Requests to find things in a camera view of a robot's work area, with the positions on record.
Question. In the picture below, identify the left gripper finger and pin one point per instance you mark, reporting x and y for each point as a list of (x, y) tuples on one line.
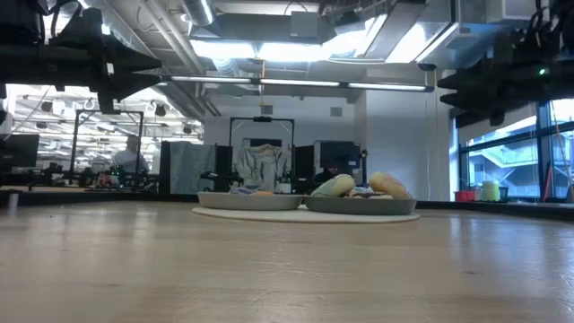
[(119, 84), (123, 58)]

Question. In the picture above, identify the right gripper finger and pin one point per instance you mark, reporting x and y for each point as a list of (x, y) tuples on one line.
[(480, 102), (477, 78)]

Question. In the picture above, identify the large pink frosted donut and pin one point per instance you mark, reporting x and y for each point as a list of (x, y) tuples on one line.
[(390, 185)]

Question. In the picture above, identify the small purple donut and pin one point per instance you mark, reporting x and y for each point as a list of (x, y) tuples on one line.
[(242, 191)]

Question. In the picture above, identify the large green frosted donut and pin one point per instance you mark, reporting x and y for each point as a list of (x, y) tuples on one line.
[(334, 186)]

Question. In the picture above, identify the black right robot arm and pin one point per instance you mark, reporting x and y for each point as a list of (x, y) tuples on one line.
[(553, 20)]

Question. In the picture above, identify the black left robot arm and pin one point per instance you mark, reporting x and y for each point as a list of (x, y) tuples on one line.
[(20, 20)]

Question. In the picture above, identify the person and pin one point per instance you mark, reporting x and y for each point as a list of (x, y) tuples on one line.
[(130, 159), (329, 172)]

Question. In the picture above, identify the yellow-green jar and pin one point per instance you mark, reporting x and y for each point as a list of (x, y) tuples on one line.
[(491, 190)]

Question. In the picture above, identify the black monitor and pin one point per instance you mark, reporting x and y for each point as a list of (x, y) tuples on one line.
[(345, 152), (18, 150)]

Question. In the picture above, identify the red bin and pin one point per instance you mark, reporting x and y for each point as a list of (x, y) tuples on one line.
[(464, 196)]

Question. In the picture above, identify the grey partition panel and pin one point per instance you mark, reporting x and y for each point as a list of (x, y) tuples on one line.
[(188, 163)]

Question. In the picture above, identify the dark grey plate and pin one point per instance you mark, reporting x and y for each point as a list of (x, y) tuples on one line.
[(359, 206)]

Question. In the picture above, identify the grey hanging cloth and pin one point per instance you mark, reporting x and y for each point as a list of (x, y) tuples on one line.
[(262, 168)]

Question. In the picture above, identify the light grey plate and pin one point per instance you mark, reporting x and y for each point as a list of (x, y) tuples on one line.
[(246, 203)]

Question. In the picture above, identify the long ceiling light strip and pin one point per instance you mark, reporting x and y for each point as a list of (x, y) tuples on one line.
[(296, 83)]

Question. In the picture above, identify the grey ceiling box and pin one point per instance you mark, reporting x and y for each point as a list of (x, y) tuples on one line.
[(305, 24)]

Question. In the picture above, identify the white round placemat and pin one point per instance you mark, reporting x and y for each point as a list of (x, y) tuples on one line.
[(305, 217)]

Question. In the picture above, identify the black station frame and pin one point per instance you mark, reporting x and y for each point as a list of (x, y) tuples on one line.
[(262, 119), (107, 111)]

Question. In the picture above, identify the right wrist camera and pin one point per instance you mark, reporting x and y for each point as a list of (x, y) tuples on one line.
[(511, 49)]

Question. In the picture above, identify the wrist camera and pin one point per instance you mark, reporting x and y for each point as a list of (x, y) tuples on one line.
[(78, 27), (511, 49)]

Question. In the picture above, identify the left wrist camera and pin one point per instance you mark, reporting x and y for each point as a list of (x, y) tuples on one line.
[(78, 27)]

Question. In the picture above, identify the black window frame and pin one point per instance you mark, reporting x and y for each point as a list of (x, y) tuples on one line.
[(544, 148)]

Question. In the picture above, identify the silver ventilation duct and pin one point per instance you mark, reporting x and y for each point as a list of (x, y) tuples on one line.
[(197, 11)]

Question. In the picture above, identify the grey wall vent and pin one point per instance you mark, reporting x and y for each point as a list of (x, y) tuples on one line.
[(336, 111), (266, 109)]

